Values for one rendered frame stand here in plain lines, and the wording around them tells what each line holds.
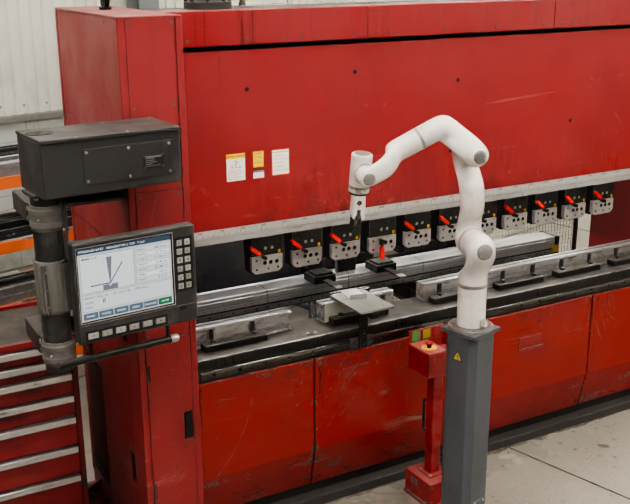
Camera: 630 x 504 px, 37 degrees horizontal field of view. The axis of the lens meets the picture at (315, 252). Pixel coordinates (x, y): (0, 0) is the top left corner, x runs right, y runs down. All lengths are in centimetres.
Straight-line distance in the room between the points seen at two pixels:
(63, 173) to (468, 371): 187
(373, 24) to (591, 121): 145
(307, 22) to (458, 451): 194
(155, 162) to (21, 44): 488
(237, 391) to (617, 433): 229
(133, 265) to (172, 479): 114
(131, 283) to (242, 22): 121
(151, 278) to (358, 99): 138
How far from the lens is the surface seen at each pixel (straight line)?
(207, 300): 444
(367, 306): 429
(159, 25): 360
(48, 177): 318
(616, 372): 567
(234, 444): 431
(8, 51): 807
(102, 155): 323
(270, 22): 399
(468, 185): 387
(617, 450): 539
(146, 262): 335
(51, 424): 424
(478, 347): 404
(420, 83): 443
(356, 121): 426
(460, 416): 418
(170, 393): 395
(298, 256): 424
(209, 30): 388
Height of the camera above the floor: 250
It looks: 17 degrees down
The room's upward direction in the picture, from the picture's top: straight up
